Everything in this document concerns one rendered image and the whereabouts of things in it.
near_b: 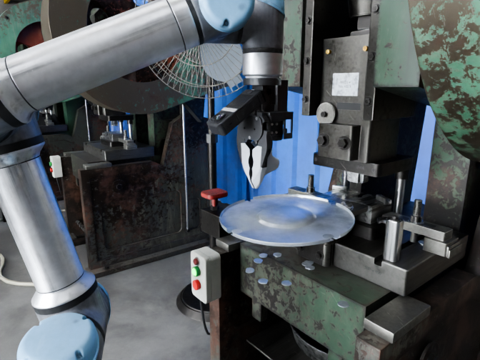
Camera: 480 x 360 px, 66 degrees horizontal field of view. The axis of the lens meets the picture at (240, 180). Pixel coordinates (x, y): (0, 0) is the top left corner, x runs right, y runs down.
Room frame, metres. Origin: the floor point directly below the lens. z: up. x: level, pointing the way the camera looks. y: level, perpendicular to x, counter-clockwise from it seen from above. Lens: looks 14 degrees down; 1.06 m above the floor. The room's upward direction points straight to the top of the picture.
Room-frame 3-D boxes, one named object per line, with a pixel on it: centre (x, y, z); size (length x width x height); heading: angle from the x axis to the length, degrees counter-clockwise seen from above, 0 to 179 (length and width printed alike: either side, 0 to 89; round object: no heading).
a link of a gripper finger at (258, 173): (0.72, -0.05, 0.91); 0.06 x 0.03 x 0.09; 128
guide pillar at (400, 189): (0.92, -0.41, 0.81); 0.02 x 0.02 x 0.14
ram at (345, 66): (0.92, -0.28, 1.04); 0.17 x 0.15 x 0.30; 129
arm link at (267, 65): (0.73, -0.04, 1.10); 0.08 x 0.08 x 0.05
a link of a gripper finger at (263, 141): (0.70, -0.04, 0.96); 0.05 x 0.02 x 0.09; 38
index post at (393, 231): (0.73, -0.32, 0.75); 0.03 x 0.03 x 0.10; 39
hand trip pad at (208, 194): (1.06, 0.08, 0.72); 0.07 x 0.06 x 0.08; 129
